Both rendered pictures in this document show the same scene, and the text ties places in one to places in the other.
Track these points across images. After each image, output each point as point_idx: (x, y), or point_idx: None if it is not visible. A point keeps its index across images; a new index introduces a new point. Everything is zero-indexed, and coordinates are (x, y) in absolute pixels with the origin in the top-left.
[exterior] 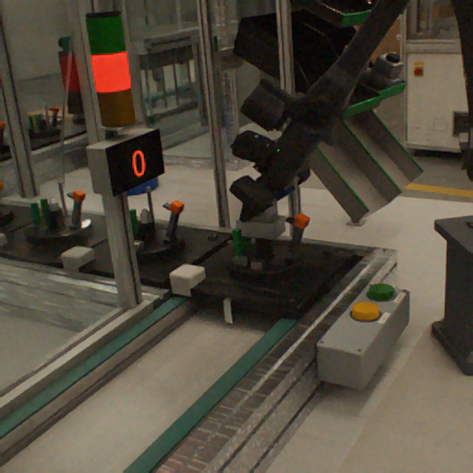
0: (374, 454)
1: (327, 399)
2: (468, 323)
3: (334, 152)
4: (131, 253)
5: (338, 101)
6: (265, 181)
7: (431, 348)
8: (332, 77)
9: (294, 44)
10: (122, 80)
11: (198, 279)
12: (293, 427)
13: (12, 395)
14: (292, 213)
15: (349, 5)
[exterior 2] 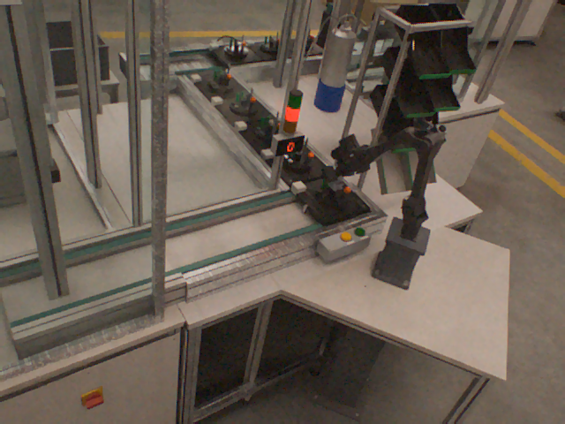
0: (315, 283)
1: (318, 258)
2: (380, 260)
3: (394, 158)
4: (279, 172)
5: (370, 160)
6: (338, 170)
7: (371, 260)
8: (371, 150)
9: None
10: (294, 118)
11: (301, 190)
12: (297, 261)
13: (216, 207)
14: (361, 176)
15: (425, 102)
